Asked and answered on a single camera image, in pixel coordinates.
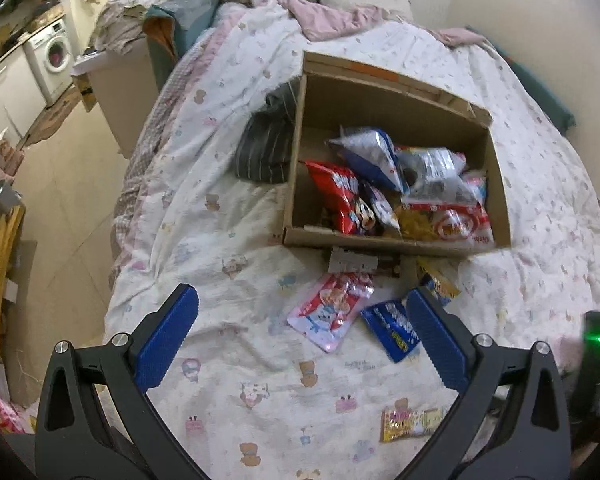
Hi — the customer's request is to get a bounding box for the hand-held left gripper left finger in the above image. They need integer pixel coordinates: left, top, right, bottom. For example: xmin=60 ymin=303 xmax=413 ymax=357
xmin=34 ymin=282 xmax=211 ymax=480

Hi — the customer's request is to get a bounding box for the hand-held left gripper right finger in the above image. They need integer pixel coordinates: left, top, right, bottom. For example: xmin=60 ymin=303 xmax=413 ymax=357
xmin=395 ymin=287 xmax=573 ymax=480

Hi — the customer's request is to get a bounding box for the red cartoon snack bag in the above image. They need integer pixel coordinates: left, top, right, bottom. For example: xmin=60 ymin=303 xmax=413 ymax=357
xmin=304 ymin=160 xmax=378 ymax=236

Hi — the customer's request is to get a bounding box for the cardboard box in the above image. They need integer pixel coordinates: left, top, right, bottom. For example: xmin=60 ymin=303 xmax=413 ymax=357
xmin=281 ymin=50 xmax=513 ymax=260

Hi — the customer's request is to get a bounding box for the small blue snack packet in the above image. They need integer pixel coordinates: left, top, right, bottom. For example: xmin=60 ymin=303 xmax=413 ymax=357
xmin=360 ymin=300 xmax=423 ymax=365

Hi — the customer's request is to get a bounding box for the small yellow pink candy packet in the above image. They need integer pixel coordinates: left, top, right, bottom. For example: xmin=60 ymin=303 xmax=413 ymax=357
xmin=380 ymin=406 xmax=443 ymax=443

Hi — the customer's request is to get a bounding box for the pink white snack packet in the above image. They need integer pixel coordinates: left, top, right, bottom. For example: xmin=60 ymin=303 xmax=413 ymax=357
xmin=286 ymin=271 xmax=375 ymax=354

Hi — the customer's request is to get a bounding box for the orange white snack packet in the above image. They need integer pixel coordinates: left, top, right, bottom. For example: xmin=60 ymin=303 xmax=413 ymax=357
xmin=400 ymin=170 xmax=496 ymax=250

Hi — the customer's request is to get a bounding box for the yellow crinkled snack packet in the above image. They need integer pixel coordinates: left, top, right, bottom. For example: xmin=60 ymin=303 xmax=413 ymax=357
xmin=395 ymin=207 xmax=441 ymax=241

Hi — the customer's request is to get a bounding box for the small white snack packet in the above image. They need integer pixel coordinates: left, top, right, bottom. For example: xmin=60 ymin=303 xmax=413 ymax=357
xmin=328 ymin=246 xmax=398 ymax=277

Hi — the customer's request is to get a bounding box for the small maroon snack packet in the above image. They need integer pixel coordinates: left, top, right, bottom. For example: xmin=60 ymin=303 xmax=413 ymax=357
xmin=362 ymin=182 xmax=401 ymax=238

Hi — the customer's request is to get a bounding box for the silver clear snack packet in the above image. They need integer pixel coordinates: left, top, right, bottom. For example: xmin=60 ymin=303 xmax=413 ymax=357
xmin=395 ymin=146 xmax=476 ymax=206

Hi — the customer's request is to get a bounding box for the blue white snack bag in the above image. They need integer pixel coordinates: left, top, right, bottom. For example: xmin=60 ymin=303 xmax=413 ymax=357
xmin=327 ymin=127 xmax=406 ymax=193

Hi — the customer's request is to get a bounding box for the dark striped cloth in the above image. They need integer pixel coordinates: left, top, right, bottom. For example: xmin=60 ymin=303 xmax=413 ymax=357
xmin=232 ymin=85 xmax=301 ymax=184

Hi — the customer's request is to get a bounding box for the white cabinet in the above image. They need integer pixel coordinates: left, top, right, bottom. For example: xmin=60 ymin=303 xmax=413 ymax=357
xmin=72 ymin=37 xmax=161 ymax=158

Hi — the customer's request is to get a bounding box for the brown door mat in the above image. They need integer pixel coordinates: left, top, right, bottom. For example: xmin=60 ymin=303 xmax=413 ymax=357
xmin=20 ymin=85 xmax=83 ymax=148

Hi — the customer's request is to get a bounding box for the small brown cardboard carton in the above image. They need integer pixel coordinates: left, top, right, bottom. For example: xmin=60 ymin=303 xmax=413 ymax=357
xmin=77 ymin=72 xmax=98 ymax=113

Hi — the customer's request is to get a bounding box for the kitchen counter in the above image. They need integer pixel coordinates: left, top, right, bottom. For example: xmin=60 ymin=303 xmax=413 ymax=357
xmin=0 ymin=25 xmax=48 ymax=146

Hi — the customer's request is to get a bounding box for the white washing machine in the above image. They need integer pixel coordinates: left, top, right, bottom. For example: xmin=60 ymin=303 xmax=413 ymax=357
xmin=24 ymin=17 xmax=76 ymax=106

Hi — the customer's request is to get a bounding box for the pile of clothes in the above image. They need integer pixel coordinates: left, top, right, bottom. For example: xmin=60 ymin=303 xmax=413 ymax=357
xmin=87 ymin=0 xmax=261 ymax=56

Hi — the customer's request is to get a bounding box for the teal orange cushion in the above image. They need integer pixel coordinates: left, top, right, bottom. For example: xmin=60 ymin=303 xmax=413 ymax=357
xmin=145 ymin=0 xmax=221 ymax=93

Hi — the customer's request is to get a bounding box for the pink blanket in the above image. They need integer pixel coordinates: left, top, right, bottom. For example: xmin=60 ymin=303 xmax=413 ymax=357
xmin=215 ymin=0 xmax=486 ymax=51

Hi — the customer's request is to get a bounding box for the yellow wooden frame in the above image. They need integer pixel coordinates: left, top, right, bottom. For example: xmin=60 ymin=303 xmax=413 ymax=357
xmin=0 ymin=202 xmax=26 ymax=361

